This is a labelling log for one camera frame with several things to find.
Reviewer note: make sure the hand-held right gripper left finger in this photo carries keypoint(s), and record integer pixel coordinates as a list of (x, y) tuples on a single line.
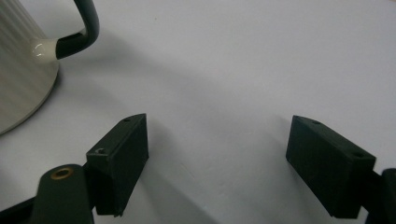
[(121, 168)]

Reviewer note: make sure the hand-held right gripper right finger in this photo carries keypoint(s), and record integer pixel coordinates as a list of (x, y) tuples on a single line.
[(330, 168)]

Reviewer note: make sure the white cup black rim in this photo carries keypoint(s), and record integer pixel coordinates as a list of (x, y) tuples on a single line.
[(21, 68)]

